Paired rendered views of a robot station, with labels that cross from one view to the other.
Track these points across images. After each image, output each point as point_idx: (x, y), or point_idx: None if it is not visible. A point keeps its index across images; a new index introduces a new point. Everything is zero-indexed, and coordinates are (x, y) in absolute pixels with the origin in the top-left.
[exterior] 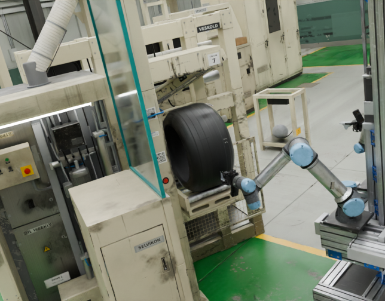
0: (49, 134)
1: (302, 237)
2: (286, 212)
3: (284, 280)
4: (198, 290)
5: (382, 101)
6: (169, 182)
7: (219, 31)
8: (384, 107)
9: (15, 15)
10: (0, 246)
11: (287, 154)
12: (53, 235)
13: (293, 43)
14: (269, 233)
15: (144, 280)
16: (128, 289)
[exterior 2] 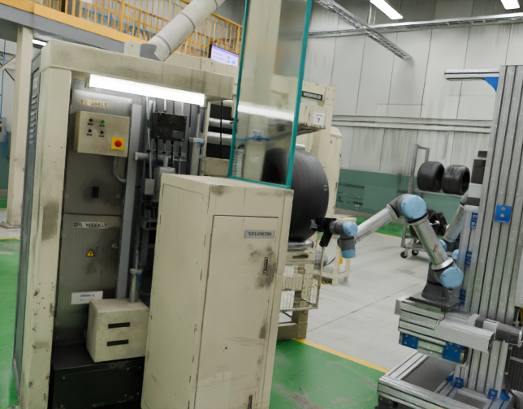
0: (144, 124)
1: (349, 350)
2: (327, 326)
3: (333, 380)
4: None
5: (494, 180)
6: None
7: (318, 105)
8: (493, 187)
9: None
10: (60, 213)
11: (393, 209)
12: (104, 239)
13: (330, 194)
14: (311, 339)
15: (240, 276)
16: (222, 278)
